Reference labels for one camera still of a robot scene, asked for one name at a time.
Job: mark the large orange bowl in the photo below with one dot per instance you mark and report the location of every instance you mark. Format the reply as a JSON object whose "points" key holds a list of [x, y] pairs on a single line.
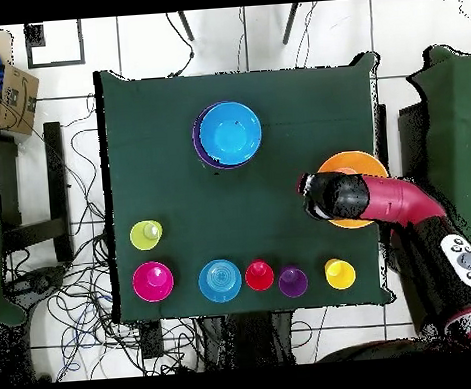
{"points": [[353, 160]]}

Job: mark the large blue bowl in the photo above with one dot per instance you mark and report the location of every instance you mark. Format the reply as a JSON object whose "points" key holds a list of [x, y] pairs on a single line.
{"points": [[230, 134]]}

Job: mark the purple bowl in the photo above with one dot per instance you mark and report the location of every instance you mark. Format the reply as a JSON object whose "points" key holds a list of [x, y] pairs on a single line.
{"points": [[197, 153]]}

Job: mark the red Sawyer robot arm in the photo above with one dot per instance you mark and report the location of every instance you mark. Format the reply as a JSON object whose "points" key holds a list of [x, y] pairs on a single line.
{"points": [[396, 201]]}

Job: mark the dark green tablecloth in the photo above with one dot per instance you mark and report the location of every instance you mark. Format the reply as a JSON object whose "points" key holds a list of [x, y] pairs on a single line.
{"points": [[241, 214]]}

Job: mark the orange yellow cup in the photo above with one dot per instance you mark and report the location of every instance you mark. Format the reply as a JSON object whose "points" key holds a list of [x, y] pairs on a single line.
{"points": [[340, 274]]}

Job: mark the purple cup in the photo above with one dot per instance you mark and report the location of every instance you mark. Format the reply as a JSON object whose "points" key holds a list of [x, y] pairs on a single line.
{"points": [[293, 282]]}

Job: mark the red cup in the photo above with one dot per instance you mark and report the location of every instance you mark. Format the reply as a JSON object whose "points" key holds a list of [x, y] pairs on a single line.
{"points": [[259, 277]]}

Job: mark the small blue bowl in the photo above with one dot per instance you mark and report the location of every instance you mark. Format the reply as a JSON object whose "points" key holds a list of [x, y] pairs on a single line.
{"points": [[220, 281]]}

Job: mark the black tripod leg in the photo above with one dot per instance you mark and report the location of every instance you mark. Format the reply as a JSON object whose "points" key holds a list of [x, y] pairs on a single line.
{"points": [[290, 24], [186, 25]]}

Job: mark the pale yellow translucent cup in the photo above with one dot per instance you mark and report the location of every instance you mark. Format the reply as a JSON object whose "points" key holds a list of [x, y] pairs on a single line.
{"points": [[142, 237]]}

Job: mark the small red bowl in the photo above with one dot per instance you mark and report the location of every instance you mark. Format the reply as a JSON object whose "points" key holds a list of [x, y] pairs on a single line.
{"points": [[153, 282]]}

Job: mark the black power strip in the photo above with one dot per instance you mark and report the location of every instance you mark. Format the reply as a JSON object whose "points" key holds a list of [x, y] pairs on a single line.
{"points": [[151, 340]]}

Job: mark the black metal stand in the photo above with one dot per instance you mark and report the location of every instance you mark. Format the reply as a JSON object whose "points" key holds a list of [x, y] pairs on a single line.
{"points": [[56, 175]]}

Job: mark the black floor device with knob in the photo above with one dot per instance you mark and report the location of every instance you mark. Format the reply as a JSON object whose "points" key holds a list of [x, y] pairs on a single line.
{"points": [[37, 282]]}

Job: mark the cardboard box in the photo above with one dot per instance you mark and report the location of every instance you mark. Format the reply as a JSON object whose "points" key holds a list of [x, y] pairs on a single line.
{"points": [[20, 97]]}

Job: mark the black square floor frame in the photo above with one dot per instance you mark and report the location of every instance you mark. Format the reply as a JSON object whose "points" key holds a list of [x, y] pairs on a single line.
{"points": [[56, 64]]}

